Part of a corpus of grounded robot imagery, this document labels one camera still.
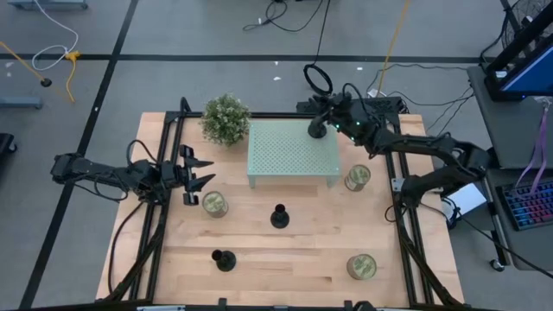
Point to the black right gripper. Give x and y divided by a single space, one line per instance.
339 110

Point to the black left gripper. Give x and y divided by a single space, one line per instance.
175 175

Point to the black candle stick holder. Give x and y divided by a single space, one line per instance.
317 131
226 262
280 218

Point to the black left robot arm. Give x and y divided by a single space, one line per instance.
99 170

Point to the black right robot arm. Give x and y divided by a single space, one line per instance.
432 149

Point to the green perforated metal shelf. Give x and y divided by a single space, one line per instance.
285 151

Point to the artificial potted green plant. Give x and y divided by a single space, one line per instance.
224 118

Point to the white box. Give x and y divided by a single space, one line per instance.
468 198

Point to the grey desk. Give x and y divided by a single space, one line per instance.
510 142

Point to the grey table foot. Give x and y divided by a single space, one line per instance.
47 4
19 102

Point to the yellow rod with black foot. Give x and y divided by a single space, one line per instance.
26 62

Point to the computer monitor with black stand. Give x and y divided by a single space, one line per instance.
531 73

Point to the backlit rainbow keyboard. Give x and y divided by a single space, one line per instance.
529 205

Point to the black floor fan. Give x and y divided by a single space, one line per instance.
525 10

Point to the black caster wheel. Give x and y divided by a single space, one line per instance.
497 264

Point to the black aluminium table frame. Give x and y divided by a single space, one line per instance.
190 115

